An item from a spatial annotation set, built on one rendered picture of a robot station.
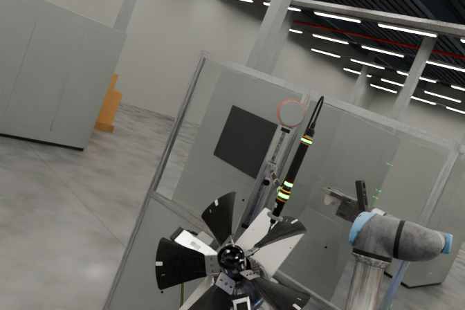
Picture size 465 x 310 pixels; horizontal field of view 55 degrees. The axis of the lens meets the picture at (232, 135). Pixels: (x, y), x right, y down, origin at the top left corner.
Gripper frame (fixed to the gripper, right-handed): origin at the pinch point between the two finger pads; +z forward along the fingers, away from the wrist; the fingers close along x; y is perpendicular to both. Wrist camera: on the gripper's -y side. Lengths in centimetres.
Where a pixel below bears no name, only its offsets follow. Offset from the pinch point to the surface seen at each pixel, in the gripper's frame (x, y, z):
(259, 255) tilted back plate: 28, 49, 27
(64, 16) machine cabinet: 217, -26, 532
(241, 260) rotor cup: -4.8, 42.9, 19.6
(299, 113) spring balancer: 58, -23, 52
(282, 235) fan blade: 9.9, 28.8, 13.0
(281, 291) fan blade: 1.1, 46.8, 0.3
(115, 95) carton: 489, 89, 679
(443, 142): 71, -36, -21
